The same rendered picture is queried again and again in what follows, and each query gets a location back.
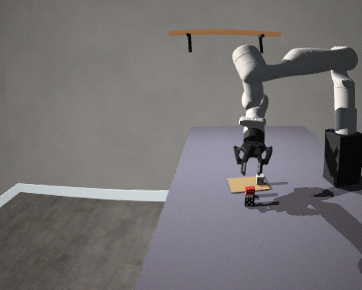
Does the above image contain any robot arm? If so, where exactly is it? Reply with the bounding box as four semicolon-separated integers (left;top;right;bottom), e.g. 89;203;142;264
233;45;358;135

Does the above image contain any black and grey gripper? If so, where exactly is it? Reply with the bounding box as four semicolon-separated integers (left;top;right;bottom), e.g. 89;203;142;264
233;128;272;176

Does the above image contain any black die with white pips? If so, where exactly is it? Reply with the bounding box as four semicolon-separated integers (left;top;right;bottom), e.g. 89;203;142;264
245;194;255;206

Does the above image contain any tan flat mat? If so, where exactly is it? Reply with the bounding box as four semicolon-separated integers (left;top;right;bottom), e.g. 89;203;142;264
228;177;270;193

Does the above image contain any red die with white pips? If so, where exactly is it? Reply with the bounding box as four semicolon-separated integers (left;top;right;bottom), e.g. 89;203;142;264
245;186;255;195

